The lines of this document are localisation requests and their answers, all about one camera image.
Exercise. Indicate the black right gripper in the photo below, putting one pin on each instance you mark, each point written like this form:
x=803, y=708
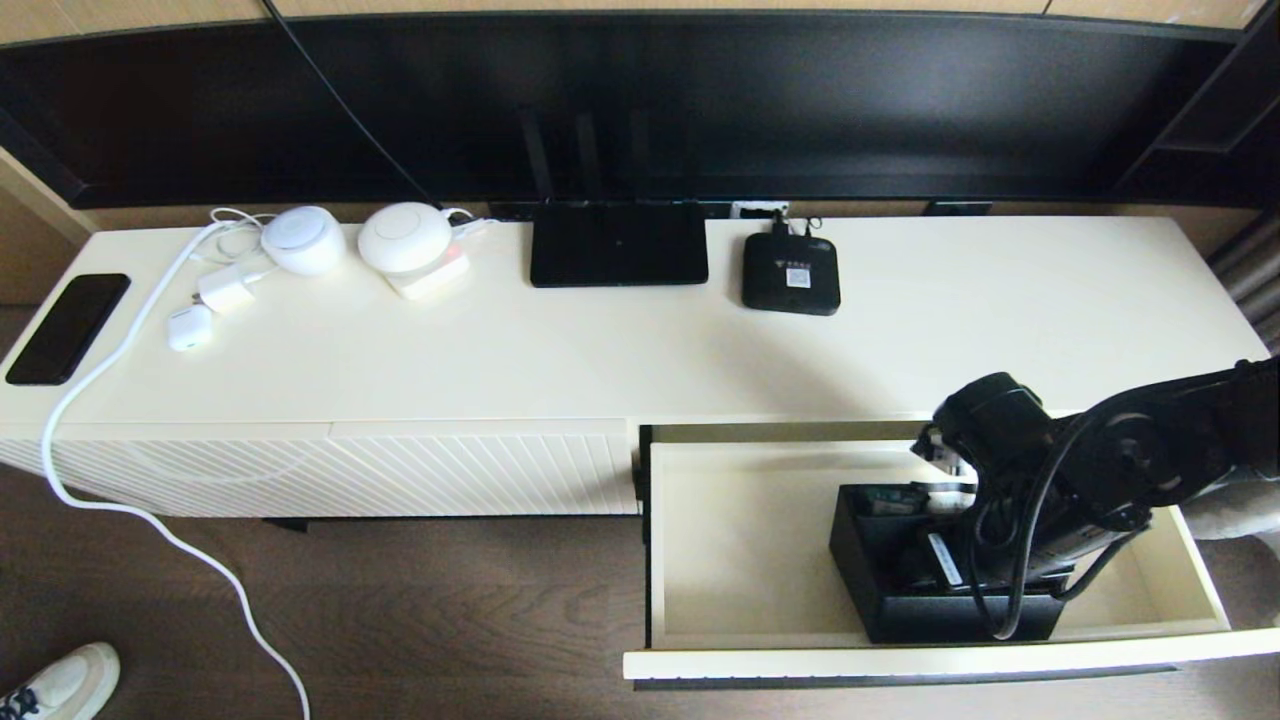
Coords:
x=995, y=425

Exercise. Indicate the black compartment organizer box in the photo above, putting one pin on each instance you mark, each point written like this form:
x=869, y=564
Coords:
x=860, y=580

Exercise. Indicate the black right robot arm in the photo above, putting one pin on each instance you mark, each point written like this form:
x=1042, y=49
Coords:
x=1180, y=450

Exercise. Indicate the cream TV cabinet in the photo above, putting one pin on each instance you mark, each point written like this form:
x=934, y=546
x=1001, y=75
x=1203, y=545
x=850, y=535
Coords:
x=500, y=350

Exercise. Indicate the white paper packet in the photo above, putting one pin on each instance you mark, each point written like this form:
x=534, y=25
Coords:
x=950, y=492

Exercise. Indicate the green snack packet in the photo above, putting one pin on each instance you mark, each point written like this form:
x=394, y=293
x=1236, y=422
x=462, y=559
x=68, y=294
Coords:
x=890, y=500

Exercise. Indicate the black square set-top box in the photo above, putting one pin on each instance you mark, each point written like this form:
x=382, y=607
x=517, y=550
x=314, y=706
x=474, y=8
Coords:
x=772, y=292

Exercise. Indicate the grey curtain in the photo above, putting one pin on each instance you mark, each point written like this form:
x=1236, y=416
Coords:
x=1255, y=285

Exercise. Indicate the black router with antennas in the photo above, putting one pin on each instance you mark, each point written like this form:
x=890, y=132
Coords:
x=618, y=248

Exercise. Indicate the black flat television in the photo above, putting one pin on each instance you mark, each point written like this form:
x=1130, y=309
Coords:
x=850, y=90

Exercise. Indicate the cream square socket block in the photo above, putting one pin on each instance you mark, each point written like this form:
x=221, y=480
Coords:
x=439, y=281

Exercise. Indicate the white round puck device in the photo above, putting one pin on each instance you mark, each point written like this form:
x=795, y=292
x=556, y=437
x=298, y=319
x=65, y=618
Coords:
x=402, y=236

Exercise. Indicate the small white dome speaker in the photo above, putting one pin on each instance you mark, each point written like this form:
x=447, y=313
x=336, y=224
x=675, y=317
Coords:
x=302, y=245

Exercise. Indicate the white charger adapter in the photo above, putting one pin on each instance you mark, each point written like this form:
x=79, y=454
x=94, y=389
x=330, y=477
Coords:
x=226, y=290

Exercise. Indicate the white earbuds case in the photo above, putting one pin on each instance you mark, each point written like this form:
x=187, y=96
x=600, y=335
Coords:
x=189, y=328

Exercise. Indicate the black smartphone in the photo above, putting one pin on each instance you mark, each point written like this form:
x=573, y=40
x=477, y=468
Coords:
x=67, y=330

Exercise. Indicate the white sneaker with dark laces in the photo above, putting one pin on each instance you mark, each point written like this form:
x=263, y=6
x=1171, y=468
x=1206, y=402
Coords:
x=60, y=685

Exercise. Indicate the white wall socket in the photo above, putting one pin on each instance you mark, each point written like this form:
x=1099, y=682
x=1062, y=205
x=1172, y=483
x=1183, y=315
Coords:
x=750, y=210

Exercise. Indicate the black wall shelf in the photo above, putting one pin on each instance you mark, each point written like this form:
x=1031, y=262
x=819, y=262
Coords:
x=1230, y=150

